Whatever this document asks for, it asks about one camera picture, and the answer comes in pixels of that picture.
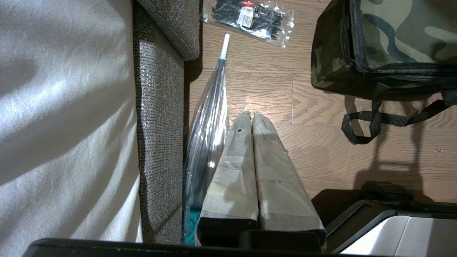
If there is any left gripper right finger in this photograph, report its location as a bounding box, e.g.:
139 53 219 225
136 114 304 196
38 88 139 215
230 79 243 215
252 112 326 250

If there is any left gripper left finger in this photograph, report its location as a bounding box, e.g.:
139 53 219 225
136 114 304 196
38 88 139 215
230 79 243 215
195 111 259 247

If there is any plastic bag of black zip ties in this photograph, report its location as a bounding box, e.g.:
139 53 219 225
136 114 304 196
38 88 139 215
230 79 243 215
201 0 296 49

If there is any camouflage bag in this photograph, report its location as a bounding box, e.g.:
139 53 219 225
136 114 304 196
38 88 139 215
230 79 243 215
311 0 457 101

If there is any transparent umbrella with white tip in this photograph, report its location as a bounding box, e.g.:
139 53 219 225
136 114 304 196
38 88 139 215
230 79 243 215
182 34 231 246

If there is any grey fabric sofa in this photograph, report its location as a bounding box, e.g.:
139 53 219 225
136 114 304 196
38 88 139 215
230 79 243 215
132 0 201 245

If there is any white sheet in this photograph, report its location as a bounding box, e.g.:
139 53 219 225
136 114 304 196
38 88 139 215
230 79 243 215
0 0 143 257

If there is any black bag strap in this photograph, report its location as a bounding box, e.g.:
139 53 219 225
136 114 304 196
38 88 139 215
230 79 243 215
341 81 457 145

